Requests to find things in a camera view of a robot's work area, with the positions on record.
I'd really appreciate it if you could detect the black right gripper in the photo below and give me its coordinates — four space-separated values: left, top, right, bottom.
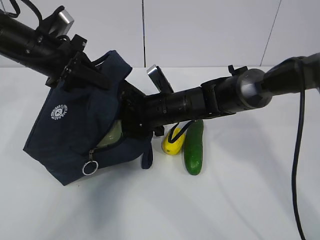
118 80 165 138

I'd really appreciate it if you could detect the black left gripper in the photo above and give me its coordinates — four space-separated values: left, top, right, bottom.
45 34 111 90

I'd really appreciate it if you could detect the glass container green lid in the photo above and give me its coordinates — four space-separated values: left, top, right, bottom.
96 120 123 148

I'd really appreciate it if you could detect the dark blue lunch bag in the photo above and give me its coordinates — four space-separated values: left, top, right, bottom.
23 50 153 186

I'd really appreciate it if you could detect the yellow toy lemon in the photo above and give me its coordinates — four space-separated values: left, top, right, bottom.
161 130 186 155

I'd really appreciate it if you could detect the green cucumber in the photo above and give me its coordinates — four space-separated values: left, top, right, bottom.
183 119 204 176

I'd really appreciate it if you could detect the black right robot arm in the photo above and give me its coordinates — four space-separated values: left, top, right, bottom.
119 53 320 136

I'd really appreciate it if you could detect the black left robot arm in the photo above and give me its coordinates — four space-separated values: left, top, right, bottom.
0 11 111 90

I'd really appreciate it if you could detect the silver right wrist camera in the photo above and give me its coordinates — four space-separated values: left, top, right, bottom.
146 64 174 94

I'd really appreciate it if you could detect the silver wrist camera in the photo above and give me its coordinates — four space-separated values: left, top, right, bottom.
49 6 75 37
146 64 174 94

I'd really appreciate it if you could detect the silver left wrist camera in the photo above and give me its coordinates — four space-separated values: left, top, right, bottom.
49 6 75 37

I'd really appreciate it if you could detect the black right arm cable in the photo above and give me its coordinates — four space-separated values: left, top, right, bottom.
291 56 308 240

